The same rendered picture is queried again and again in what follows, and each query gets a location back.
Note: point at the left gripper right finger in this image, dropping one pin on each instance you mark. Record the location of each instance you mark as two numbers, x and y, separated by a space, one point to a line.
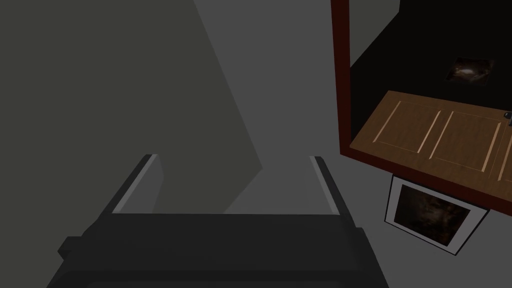
326 188

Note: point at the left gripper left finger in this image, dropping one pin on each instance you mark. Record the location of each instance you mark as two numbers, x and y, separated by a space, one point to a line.
138 188

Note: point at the white framed dark picture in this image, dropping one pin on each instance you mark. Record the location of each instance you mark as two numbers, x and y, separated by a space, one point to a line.
434 216

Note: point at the brown panelled wooden door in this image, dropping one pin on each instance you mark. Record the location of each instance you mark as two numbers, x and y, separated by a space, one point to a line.
440 140

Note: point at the frameless dark picture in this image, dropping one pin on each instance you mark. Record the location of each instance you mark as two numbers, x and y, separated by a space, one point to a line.
470 72

